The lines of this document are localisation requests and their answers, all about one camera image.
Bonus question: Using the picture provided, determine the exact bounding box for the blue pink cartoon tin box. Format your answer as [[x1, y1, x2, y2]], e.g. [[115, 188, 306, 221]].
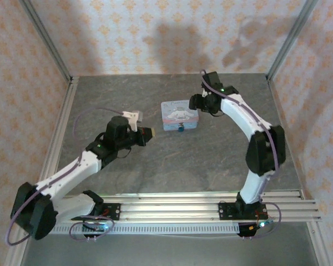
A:
[[160, 100, 200, 131]]

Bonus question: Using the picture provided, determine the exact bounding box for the wide slotted aluminium beam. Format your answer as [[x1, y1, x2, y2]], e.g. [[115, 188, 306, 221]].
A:
[[52, 201, 322, 223]]

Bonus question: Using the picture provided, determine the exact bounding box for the left controller board with LED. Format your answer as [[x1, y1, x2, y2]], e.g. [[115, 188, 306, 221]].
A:
[[82, 221, 113, 233]]

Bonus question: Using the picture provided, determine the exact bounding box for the controller board with led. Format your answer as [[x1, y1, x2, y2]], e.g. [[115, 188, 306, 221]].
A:
[[237, 220, 275, 239], [82, 221, 113, 233]]

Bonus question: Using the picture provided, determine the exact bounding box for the right controller board with LED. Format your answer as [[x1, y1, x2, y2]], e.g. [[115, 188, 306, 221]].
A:
[[237, 220, 275, 239]]

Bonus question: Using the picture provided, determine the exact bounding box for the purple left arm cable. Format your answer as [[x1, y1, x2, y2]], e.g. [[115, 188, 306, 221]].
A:
[[7, 106, 125, 246]]

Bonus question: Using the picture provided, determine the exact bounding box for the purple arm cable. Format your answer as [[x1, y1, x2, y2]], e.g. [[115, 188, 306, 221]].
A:
[[7, 106, 125, 246], [199, 69, 283, 239]]

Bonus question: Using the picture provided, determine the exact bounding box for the wide aluminium side rail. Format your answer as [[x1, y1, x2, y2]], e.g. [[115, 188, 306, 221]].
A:
[[34, 76, 80, 200]]

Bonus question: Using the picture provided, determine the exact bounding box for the narrow aluminium frame rail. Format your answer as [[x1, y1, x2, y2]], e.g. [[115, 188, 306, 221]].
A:
[[102, 191, 305, 201]]

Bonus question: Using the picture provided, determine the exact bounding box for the thin aluminium side rail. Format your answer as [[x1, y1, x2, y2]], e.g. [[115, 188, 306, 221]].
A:
[[266, 78, 305, 195]]

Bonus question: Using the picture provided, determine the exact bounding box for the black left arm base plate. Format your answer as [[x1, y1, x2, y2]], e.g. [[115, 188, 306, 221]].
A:
[[99, 203, 122, 222]]

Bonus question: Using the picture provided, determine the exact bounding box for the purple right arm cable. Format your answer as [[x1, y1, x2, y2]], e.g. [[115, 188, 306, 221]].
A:
[[199, 69, 283, 239]]

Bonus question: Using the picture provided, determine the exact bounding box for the white slotted cable duct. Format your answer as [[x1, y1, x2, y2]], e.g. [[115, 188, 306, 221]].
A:
[[48, 223, 241, 236]]

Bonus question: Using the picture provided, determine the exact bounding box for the aluminium corner post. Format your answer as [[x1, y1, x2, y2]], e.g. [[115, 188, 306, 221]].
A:
[[266, 0, 320, 81], [19, 0, 73, 83]]

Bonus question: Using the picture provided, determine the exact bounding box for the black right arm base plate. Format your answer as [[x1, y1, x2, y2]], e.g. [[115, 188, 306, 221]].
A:
[[218, 202, 269, 222]]

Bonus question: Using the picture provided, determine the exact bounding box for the aluminium frame leg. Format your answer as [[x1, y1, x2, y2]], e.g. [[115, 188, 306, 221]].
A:
[[8, 235, 31, 266], [306, 221, 332, 266]]

